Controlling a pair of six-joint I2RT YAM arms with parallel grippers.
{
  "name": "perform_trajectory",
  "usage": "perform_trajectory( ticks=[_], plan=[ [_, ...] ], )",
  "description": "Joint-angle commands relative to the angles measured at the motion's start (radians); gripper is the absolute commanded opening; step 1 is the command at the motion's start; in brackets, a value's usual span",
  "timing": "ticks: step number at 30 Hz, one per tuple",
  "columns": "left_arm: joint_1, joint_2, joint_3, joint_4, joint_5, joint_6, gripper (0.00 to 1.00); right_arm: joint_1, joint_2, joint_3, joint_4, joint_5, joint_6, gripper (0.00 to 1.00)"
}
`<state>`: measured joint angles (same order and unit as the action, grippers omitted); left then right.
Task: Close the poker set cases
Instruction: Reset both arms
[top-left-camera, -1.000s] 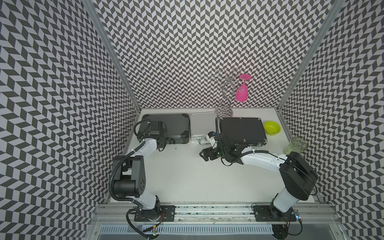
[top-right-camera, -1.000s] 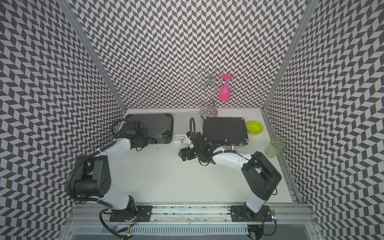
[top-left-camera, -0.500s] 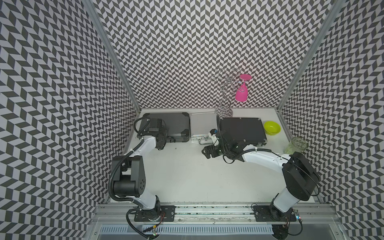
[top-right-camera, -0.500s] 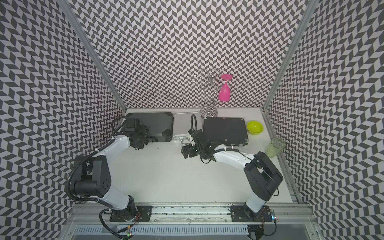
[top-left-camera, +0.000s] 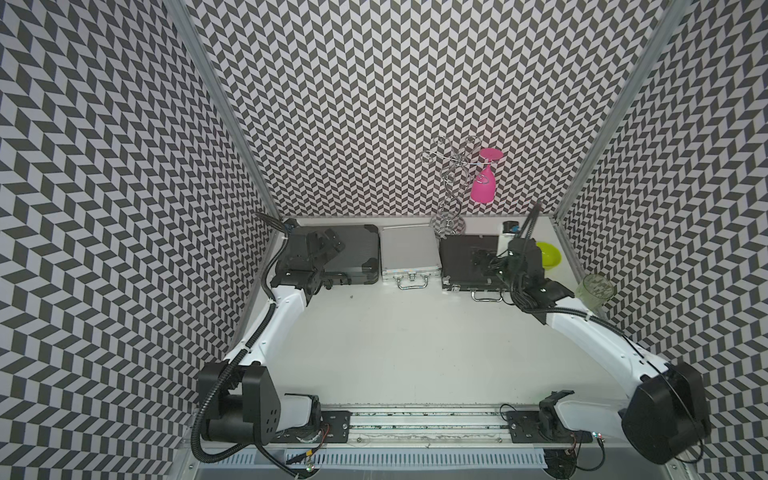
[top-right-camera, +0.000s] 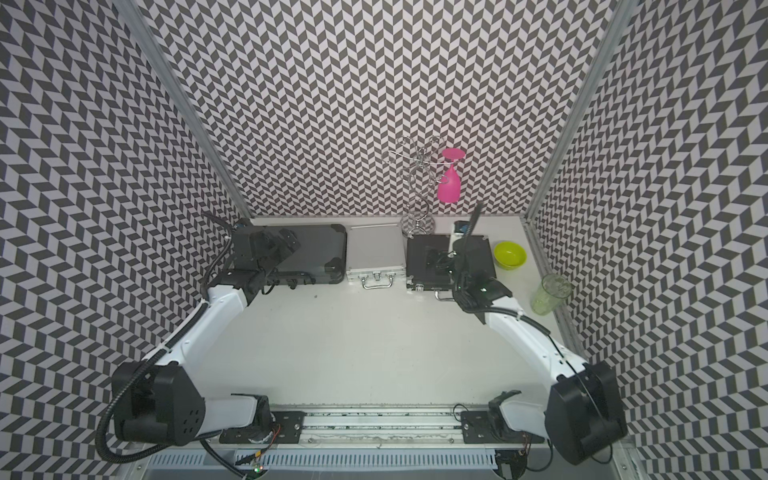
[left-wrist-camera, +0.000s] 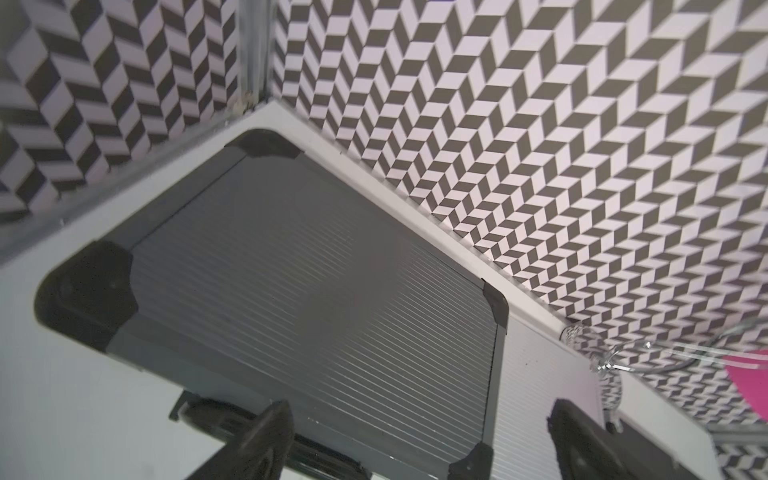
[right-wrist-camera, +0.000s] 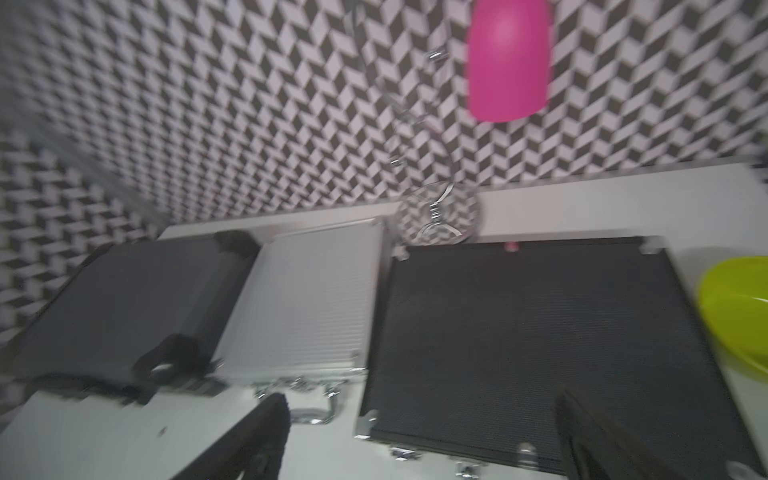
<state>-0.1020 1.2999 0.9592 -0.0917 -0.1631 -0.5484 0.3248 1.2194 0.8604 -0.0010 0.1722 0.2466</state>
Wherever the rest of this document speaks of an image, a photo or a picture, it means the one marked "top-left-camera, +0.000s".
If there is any large black poker case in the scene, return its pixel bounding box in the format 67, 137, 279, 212
298, 224, 380, 289

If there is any black carbon poker case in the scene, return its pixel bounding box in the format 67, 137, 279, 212
439, 235, 512, 301

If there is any small silver poker case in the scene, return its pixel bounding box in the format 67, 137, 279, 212
380, 224, 442, 291

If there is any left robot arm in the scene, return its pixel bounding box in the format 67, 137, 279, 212
190, 225, 345, 473

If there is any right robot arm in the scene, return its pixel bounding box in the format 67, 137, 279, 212
472, 236, 712, 465

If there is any lime green bowl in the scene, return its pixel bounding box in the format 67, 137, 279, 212
536, 242, 563, 271

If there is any green translucent cup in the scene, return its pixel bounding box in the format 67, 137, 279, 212
575, 273, 617, 312

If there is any pink wine glass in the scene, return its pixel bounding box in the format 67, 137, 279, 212
470, 148, 504, 204

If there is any chrome wire glass rack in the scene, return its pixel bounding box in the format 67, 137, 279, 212
423, 136, 478, 240

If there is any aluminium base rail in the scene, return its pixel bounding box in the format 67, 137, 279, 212
179, 404, 679, 450

